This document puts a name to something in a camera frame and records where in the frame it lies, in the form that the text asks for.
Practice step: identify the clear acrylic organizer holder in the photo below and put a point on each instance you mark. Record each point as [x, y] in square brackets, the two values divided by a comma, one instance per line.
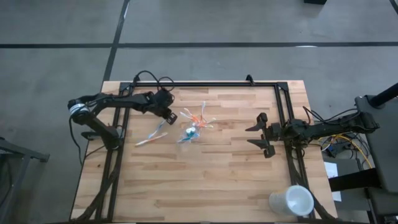
[189, 137]

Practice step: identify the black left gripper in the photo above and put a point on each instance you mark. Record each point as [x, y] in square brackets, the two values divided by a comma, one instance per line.
[161, 107]

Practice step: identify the blue electronics device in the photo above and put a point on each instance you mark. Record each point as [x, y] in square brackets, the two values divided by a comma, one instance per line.
[334, 151]

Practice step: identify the dark grey cart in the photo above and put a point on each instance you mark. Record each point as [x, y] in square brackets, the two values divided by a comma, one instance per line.
[384, 149]

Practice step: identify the white plastic cup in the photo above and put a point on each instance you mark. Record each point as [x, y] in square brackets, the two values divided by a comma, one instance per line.
[292, 200]

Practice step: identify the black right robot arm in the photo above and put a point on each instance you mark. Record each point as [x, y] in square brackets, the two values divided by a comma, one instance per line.
[329, 126]

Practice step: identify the black box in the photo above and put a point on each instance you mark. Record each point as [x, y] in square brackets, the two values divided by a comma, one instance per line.
[314, 1]

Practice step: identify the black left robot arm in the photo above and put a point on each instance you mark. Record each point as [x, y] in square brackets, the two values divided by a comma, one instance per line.
[109, 101]

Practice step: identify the black aluminium table frame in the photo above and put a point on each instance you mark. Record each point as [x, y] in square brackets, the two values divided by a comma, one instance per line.
[224, 84]

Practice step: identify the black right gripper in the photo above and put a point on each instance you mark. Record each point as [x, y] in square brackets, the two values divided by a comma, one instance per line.
[270, 133]

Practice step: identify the black pole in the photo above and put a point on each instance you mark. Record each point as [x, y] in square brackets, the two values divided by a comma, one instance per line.
[385, 95]

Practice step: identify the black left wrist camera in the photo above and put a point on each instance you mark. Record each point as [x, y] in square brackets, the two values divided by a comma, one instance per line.
[164, 97]

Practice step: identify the white paper sheet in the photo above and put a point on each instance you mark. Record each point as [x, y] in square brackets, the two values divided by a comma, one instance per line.
[331, 169]

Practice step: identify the grey metal stand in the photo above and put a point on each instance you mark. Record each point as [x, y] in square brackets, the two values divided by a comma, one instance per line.
[18, 152]

